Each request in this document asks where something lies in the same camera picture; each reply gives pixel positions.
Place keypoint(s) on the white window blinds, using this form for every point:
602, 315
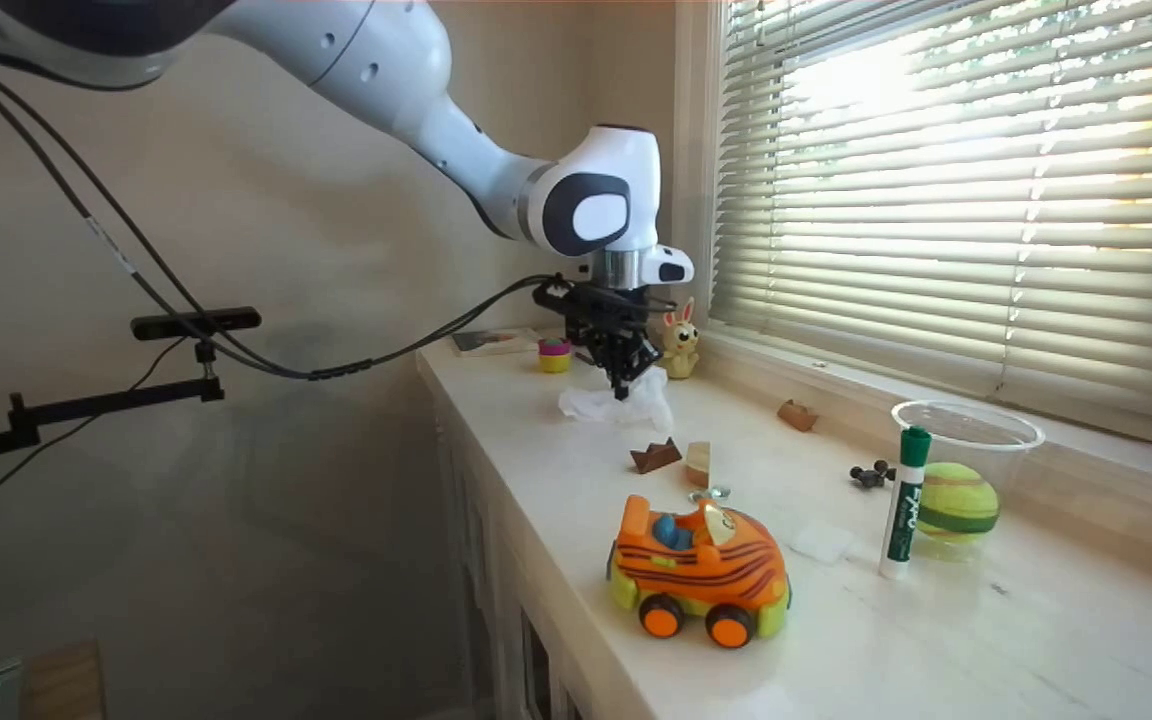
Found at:
946, 189

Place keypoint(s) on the yellow pink toy cup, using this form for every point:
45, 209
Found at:
553, 359

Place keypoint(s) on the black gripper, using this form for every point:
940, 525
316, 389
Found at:
609, 324

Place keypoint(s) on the green tennis ball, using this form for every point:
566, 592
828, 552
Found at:
956, 503

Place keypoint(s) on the yellow bunny toy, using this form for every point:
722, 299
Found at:
679, 347

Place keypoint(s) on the clear plastic cup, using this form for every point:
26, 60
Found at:
980, 437

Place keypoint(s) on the white paper towel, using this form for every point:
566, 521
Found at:
644, 405

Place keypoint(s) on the tan wooden block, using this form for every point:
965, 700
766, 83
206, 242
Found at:
696, 466

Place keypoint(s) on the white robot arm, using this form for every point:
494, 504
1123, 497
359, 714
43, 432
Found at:
391, 64

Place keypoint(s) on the white cabinet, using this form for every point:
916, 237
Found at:
532, 511

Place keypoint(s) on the brown block on sill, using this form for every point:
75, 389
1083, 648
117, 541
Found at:
797, 418

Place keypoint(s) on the green white marker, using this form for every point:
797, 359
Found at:
904, 511

